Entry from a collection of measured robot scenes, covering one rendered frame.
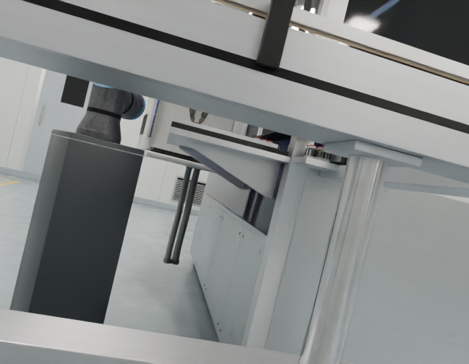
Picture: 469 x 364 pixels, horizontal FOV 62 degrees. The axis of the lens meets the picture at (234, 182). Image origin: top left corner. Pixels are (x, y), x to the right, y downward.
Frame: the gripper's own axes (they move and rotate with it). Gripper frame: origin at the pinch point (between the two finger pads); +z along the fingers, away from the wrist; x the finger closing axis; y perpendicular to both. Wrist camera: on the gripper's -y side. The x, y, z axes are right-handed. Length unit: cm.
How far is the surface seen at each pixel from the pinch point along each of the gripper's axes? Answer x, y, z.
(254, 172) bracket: 22.9, 15.0, 13.7
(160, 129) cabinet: -14, -73, 1
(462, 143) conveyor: 24, 107, 7
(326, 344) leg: 16, 103, 35
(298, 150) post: 33.2, 25.0, 3.6
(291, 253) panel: 39, 25, 37
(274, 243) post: 33, 25, 35
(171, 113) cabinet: -10, -74, -9
